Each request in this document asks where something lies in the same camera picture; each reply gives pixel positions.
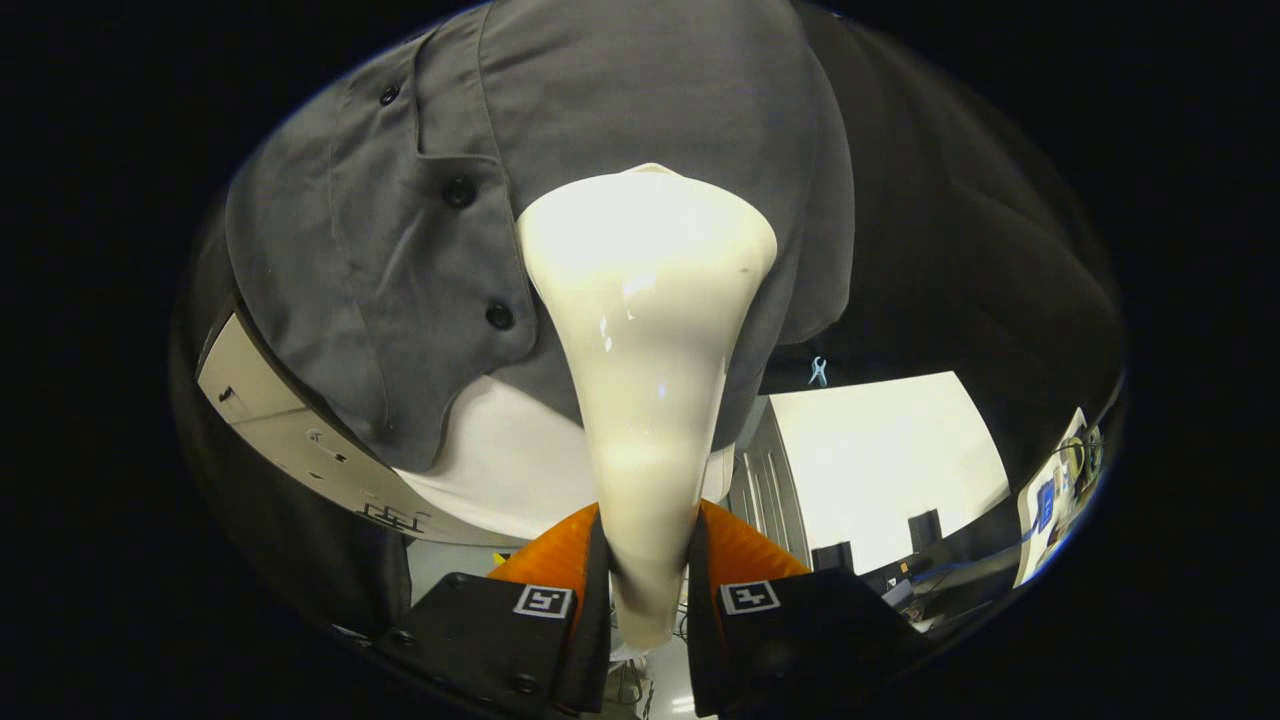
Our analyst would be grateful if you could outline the grey button-up shirt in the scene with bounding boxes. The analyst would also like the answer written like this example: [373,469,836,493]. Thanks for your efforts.
[225,0,856,473]

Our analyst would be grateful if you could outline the black backdrop cloth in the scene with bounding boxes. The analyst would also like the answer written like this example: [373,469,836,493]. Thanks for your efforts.
[172,0,1129,651]

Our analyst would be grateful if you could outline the white garment steamer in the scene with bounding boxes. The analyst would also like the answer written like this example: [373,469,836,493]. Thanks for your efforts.
[516,163,779,656]

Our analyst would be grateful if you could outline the cream mannequin torso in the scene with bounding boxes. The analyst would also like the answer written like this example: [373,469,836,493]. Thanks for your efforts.
[395,372,736,546]

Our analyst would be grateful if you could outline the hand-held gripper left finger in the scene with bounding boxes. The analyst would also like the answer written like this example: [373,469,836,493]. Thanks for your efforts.
[378,503,611,715]

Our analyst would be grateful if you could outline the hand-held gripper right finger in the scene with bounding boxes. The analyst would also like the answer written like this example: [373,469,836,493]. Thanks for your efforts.
[688,500,931,717]

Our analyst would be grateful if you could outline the white side table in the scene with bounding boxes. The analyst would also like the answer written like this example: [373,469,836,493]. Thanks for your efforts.
[1015,407,1104,588]

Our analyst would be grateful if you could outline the grey slatted locker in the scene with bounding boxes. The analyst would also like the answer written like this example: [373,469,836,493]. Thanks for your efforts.
[730,398,813,567]

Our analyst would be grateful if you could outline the grey cabinet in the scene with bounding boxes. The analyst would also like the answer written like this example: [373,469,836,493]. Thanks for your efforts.
[197,312,521,549]

